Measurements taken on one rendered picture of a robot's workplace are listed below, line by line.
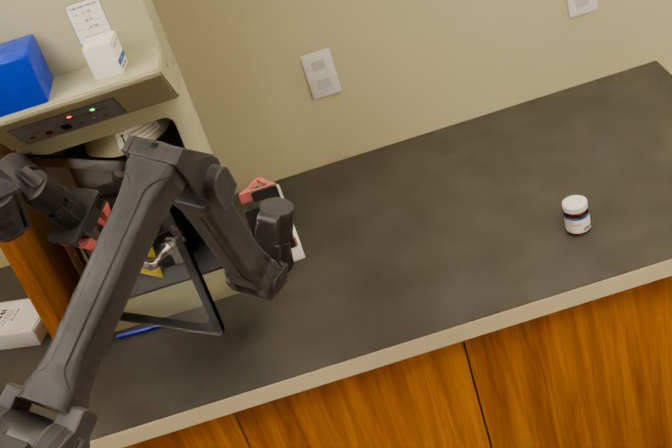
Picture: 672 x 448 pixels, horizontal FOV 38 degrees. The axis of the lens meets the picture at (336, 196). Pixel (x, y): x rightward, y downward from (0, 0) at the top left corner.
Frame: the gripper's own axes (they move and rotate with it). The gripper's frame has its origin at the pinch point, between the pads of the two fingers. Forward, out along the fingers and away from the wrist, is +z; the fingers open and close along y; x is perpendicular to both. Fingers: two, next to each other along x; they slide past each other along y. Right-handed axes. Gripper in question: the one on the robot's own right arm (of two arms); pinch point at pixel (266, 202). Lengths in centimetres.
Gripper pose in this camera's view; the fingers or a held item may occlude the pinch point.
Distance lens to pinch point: 180.0
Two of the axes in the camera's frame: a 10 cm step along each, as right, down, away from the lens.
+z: -1.5, -5.2, 8.4
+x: -9.5, 3.0, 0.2
